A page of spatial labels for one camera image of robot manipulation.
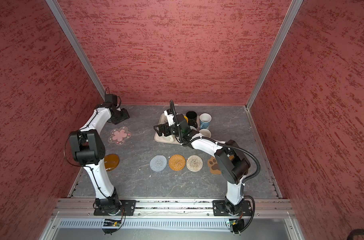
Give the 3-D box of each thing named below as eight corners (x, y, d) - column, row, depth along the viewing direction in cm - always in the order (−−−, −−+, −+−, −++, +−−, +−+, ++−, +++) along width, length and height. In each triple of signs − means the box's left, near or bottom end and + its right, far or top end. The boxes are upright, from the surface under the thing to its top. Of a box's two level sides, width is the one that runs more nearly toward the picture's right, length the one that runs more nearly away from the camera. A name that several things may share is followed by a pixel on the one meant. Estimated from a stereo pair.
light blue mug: (199, 134, 105) (200, 125, 97) (198, 121, 112) (200, 112, 104) (210, 134, 105) (212, 125, 97) (208, 121, 112) (210, 112, 104)
